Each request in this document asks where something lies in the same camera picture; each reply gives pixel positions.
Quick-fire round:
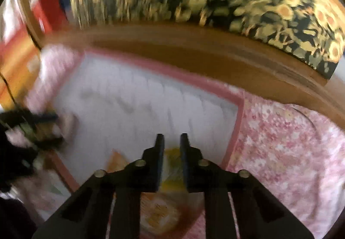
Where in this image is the yellow green snack packet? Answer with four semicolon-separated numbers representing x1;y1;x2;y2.
161;148;187;191

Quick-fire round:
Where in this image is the pink floral blanket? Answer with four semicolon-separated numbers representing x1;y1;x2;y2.
5;46;345;239

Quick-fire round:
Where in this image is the orange striped box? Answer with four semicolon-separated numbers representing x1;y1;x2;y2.
0;26;41;110

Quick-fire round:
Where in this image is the black cable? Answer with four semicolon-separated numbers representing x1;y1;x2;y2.
0;72;18;117

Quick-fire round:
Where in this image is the wooden ledge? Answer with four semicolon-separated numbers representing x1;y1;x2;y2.
19;0;345;131

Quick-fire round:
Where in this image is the pale curtain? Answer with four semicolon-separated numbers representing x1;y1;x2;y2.
0;0;27;49

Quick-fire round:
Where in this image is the pink cardboard box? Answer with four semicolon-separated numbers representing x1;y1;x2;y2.
51;49;244;193

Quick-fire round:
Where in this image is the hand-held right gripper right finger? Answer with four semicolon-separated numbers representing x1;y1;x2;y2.
180;133;314;239

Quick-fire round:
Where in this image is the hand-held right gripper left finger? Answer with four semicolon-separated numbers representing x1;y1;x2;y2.
32;133;165;239

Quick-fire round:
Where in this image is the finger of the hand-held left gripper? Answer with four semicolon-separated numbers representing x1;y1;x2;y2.
34;135;66;152

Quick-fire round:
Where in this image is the red box with white lid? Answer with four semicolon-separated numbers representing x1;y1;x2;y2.
30;0;68;37

